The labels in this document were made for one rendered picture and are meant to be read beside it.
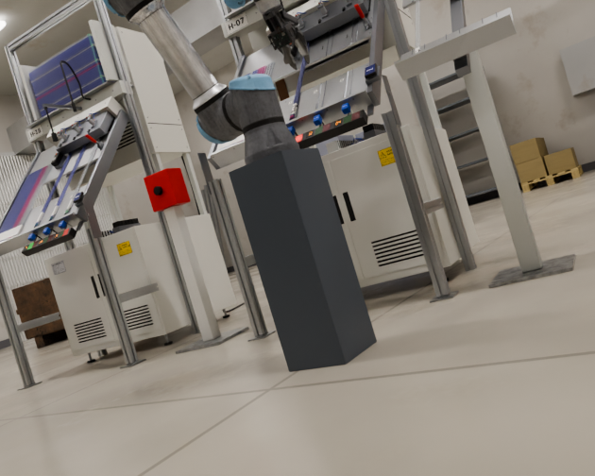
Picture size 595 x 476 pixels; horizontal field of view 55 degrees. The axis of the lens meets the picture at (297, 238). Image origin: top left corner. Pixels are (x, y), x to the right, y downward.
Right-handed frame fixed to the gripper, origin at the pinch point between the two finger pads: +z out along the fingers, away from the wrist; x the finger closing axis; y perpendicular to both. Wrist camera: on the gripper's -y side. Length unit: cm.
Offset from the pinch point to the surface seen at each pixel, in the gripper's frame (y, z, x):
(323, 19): -44.0, -3.1, -0.7
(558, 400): 128, 33, 63
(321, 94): -3.4, 14.0, -0.1
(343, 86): -2.8, 14.2, 8.8
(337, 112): 8.2, 18.8, 6.7
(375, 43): -18.5, 8.8, 21.1
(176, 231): 6, 42, -85
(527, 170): -554, 371, 1
